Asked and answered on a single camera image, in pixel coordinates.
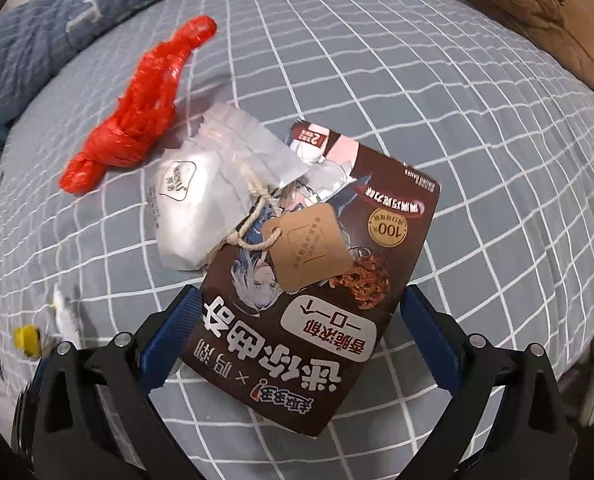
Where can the red plastic bag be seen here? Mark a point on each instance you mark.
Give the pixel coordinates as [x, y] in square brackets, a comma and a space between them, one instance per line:
[144, 113]

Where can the brown cookie box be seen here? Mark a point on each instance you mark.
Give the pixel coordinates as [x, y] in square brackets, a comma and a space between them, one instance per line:
[293, 356]

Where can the brown paper hang tag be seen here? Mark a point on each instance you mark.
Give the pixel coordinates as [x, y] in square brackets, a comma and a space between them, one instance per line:
[310, 247]

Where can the grey checked bed sheet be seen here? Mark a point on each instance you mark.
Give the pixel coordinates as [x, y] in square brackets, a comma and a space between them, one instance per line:
[504, 129]

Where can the white paper pouch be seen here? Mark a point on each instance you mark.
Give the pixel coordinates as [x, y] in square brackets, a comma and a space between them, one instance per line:
[203, 190]

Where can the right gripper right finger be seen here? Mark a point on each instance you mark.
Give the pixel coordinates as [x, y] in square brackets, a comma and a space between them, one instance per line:
[505, 418]

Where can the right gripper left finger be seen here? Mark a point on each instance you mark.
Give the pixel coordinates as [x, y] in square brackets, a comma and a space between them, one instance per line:
[93, 415]

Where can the yellow small object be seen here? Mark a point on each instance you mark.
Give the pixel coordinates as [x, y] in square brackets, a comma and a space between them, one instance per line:
[27, 339]

